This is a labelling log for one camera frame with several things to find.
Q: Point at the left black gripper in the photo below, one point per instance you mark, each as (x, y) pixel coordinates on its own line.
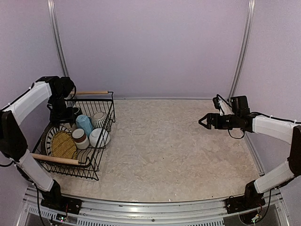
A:
(68, 118)

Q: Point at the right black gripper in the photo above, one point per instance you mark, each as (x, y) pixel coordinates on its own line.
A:
(210, 116)

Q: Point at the black white striped plate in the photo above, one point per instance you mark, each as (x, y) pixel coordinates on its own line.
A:
(58, 129)

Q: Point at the yellow woven bamboo mat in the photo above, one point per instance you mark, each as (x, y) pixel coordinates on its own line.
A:
(63, 146)

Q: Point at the white brown ceramic cup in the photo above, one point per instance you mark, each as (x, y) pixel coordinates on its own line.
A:
(80, 139)

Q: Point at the grey deer pattern plate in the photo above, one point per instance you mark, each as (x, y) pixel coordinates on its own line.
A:
(47, 135)

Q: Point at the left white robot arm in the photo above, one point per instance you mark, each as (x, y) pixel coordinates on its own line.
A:
(13, 144)

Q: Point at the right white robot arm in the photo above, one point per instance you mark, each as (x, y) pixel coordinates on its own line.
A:
(286, 131)

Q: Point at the dark navy cup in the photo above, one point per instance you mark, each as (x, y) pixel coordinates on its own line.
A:
(76, 112)

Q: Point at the beige ceramic cup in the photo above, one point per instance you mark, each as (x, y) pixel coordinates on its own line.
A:
(72, 127)

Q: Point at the light blue faceted cup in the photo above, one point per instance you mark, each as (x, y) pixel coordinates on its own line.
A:
(83, 122)

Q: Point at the striped ceramic bowl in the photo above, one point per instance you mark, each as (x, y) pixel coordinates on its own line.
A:
(98, 120)

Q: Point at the white ceramic bowl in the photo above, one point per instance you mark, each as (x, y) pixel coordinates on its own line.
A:
(99, 138)

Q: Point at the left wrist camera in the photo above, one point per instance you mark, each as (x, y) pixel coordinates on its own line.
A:
(62, 87)

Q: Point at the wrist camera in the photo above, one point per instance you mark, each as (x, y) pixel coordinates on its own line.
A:
(62, 87)
(235, 105)

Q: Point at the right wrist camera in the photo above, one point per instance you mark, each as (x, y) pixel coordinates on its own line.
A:
(235, 105)

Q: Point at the black wire dish rack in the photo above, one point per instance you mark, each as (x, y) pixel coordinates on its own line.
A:
(88, 160)

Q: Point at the right aluminium frame post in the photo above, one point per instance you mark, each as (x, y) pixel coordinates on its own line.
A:
(243, 48)

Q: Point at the aluminium frame post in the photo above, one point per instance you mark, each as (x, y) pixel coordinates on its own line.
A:
(243, 48)
(56, 35)

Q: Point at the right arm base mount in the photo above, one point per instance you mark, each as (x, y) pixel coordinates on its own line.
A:
(240, 203)

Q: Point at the front aluminium rail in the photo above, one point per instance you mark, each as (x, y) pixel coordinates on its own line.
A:
(97, 212)

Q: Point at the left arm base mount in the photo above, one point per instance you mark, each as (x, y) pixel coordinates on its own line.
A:
(67, 205)

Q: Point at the left aluminium frame post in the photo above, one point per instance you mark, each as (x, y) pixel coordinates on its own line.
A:
(56, 35)

